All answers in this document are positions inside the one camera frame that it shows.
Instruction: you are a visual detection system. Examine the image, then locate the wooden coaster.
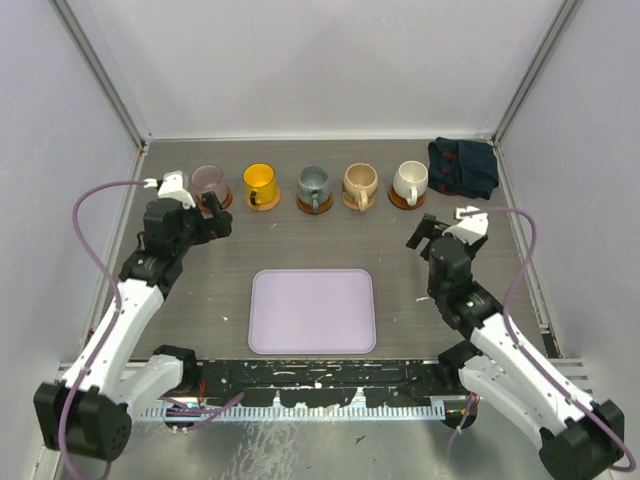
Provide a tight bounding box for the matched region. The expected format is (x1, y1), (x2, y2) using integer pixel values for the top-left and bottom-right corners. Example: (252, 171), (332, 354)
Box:
(388, 186), (426, 210)
(195, 186), (233, 214)
(296, 194), (334, 215)

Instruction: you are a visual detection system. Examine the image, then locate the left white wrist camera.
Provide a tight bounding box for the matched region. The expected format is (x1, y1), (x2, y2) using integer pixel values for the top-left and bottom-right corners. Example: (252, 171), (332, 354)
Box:
(142, 170), (196, 209)

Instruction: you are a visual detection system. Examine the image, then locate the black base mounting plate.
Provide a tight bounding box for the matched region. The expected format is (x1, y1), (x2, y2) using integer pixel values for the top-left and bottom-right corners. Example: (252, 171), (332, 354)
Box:
(159, 359), (469, 408)

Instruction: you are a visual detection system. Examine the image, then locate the white ceramic mug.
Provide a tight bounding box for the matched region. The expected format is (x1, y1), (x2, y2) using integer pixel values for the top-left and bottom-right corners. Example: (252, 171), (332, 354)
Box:
(392, 160), (428, 207)

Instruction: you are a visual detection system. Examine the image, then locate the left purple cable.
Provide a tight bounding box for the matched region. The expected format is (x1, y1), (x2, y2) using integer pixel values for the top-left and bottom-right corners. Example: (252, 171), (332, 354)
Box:
(57, 178), (246, 480)

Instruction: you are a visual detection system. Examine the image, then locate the beige ceramic mug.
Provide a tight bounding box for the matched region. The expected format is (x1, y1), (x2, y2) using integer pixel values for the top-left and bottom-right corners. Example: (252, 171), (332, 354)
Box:
(342, 163), (379, 212)

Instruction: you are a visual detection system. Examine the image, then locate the yellow glass mug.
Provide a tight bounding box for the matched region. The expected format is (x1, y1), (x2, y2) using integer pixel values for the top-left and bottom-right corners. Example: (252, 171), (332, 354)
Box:
(243, 163), (278, 203)

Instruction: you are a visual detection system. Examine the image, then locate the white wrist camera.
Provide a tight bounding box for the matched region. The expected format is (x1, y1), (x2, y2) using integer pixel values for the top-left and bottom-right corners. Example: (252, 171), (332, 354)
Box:
(443, 206), (489, 246)
(142, 170), (196, 209)

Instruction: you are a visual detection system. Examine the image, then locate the right aluminium frame post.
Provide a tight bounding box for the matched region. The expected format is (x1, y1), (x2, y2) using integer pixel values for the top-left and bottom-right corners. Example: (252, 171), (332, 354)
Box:
(492, 0), (582, 144)

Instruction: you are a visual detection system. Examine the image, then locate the grey green ceramic mug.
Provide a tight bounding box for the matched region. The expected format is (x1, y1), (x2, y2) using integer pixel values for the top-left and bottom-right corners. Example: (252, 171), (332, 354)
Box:
(297, 166), (331, 213)

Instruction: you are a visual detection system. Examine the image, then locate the woven rattan coaster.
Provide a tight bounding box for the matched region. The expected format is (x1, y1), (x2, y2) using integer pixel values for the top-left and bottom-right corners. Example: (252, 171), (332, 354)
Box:
(342, 193), (376, 211)
(245, 189), (281, 212)

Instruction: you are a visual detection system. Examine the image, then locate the left aluminium frame post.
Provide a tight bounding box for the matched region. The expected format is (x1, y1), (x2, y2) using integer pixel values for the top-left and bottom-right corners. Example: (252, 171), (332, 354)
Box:
(49, 1), (148, 151)

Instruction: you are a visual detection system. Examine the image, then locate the clear purple glass mug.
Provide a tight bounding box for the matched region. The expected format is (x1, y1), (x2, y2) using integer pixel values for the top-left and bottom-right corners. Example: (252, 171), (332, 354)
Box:
(191, 165), (228, 203)

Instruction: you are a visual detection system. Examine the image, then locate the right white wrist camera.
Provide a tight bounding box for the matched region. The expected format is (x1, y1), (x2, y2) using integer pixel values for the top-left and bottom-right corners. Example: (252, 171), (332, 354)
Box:
(443, 206), (489, 246)

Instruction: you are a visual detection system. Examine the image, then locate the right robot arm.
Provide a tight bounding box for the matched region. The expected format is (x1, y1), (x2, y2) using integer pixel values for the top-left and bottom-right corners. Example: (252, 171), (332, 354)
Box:
(407, 206), (631, 479)

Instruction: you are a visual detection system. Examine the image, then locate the slotted white cable duct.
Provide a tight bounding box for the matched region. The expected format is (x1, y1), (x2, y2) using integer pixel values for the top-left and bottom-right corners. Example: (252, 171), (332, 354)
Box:
(130, 397), (446, 421)

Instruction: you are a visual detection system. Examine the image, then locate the dark blue folded cloth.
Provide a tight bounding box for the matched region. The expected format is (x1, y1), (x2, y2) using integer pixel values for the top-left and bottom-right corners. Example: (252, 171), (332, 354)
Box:
(427, 137), (499, 200)

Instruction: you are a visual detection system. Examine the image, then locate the lavender plastic tray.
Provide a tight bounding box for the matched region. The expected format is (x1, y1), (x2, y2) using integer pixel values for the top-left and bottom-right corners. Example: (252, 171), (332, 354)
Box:
(248, 269), (377, 356)

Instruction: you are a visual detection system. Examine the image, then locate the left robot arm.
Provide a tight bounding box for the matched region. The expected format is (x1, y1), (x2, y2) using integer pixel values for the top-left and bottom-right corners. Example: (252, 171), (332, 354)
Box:
(34, 192), (232, 462)

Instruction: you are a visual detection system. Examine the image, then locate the aluminium frame post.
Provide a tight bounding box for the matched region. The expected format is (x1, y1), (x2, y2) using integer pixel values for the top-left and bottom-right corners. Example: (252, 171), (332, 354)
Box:
(49, 1), (148, 151)
(492, 0), (582, 144)

